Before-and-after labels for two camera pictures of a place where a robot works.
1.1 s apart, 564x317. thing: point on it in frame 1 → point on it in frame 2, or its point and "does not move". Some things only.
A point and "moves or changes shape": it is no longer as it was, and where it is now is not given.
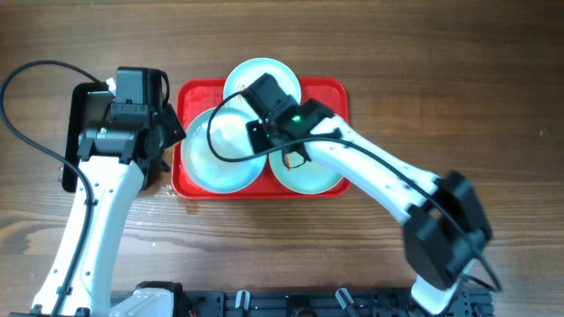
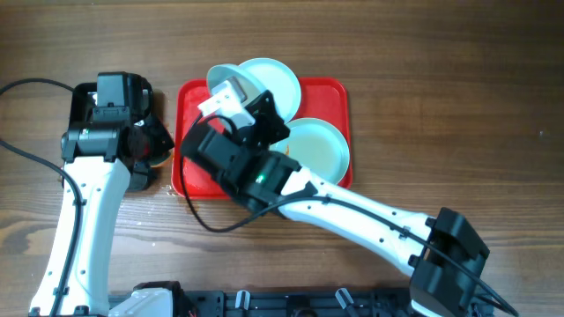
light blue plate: (250, 70) does not move
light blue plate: (230, 137) moves or changes shape
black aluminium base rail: (403, 303) does not move
